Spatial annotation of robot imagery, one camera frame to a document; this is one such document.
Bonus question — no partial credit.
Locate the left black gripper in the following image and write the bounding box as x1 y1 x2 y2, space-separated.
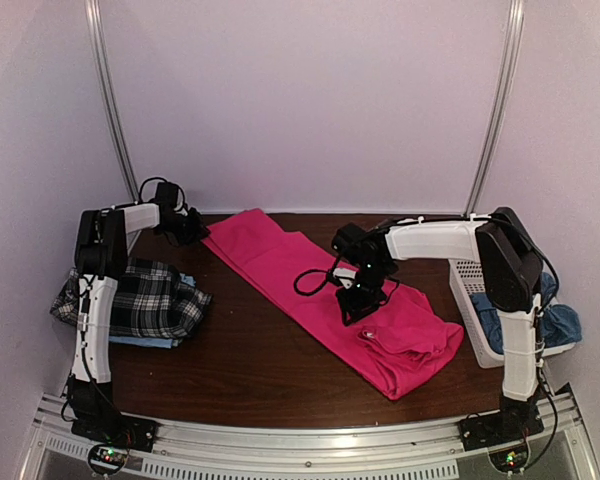
160 209 211 246

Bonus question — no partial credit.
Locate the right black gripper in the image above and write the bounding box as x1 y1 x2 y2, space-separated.
336 263 392 327

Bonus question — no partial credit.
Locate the pink shirt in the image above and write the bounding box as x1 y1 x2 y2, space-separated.
204 209 464 400

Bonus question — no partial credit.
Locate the black white plaid shirt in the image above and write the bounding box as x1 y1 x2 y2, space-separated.
49 257 214 341

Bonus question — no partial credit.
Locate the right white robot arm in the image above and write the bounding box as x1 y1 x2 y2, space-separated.
331 207 544 442

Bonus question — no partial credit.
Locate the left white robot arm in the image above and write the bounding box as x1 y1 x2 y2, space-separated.
51 177 212 444

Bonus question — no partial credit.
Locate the white plastic laundry basket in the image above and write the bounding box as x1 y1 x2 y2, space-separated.
447 258 579 370

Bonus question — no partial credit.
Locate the folded light blue shirt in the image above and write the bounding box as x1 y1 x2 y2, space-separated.
108 272 199 350

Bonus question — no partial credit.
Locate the blue denim garment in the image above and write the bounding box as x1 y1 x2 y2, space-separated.
466 283 582 358

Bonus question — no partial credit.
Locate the right round circuit board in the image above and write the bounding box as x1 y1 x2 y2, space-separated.
489 444 530 474

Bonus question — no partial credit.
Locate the round circuit board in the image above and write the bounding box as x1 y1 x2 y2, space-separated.
86 443 129 476
489 444 530 474

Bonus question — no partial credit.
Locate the left round circuit board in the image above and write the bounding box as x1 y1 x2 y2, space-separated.
86 443 129 476

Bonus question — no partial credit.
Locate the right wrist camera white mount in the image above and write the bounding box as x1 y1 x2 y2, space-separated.
328 267 356 289

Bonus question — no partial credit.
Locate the right black cable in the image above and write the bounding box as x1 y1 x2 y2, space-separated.
292 254 346 298

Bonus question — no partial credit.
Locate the black cable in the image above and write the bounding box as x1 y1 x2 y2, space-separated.
292 254 346 298
137 175 186 206

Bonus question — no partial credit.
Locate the left black cable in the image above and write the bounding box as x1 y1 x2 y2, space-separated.
137 175 186 206

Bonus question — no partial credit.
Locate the front aluminium rail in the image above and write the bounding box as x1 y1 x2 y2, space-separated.
15 393 600 479

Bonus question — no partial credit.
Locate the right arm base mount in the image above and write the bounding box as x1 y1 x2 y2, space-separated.
458 411 544 451

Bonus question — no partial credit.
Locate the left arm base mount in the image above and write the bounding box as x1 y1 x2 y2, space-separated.
71 415 158 453

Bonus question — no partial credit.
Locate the left aluminium frame post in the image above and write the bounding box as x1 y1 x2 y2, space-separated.
84 0 139 201

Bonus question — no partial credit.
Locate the aluminium frame post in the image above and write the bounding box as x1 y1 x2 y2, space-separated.
84 0 139 201
464 0 526 216

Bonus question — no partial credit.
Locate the right aluminium frame post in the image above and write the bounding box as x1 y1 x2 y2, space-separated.
464 0 526 216

